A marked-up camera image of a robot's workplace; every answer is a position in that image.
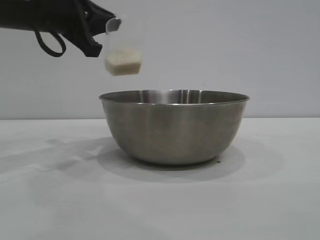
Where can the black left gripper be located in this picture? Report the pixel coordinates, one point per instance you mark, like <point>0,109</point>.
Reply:
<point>65,20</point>

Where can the translucent plastic measuring cup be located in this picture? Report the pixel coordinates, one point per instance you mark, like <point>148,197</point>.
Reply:
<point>122,42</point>

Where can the white rice grains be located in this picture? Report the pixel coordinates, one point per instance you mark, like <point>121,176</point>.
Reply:
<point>122,63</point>

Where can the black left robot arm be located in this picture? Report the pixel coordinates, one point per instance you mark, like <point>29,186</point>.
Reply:
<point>15,15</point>

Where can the stainless steel mixing bowl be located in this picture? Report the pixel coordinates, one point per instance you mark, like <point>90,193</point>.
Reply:
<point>175,130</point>

